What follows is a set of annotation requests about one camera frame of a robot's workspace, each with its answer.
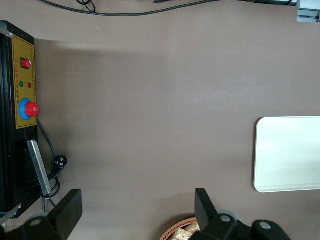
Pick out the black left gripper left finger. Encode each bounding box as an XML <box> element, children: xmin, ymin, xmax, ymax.
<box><xmin>21</xmin><ymin>188</ymin><xmax>84</xmax><ymax>240</ymax></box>

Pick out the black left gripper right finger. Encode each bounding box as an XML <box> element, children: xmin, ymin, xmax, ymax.
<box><xmin>192</xmin><ymin>187</ymin><xmax>239</xmax><ymax>240</ymax></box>

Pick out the looped black cable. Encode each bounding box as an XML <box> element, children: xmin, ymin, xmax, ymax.
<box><xmin>74</xmin><ymin>0</ymin><xmax>97</xmax><ymax>13</ymax></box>

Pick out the beige plastic tray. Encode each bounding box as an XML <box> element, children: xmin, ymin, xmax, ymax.
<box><xmin>253</xmin><ymin>115</ymin><xmax>320</xmax><ymax>194</ymax></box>

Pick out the round wicker basket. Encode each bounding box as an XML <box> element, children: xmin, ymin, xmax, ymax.
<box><xmin>159</xmin><ymin>216</ymin><xmax>201</xmax><ymax>240</ymax></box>

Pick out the black power cable with plug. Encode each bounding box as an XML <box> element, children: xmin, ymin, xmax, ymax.
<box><xmin>36</xmin><ymin>119</ymin><xmax>69</xmax><ymax>214</ymax></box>

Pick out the clear brown snack pack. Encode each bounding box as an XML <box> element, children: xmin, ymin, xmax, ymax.
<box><xmin>171</xmin><ymin>226</ymin><xmax>192</xmax><ymax>240</ymax></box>
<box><xmin>185</xmin><ymin>222</ymin><xmax>201</xmax><ymax>234</ymax></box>

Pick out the yellow emergency stop box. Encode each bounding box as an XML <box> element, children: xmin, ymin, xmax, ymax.
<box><xmin>0</xmin><ymin>20</ymin><xmax>52</xmax><ymax>221</ymax></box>

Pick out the long black table-edge cable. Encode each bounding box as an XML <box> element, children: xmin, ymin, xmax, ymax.
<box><xmin>39</xmin><ymin>0</ymin><xmax>253</xmax><ymax>17</ymax></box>

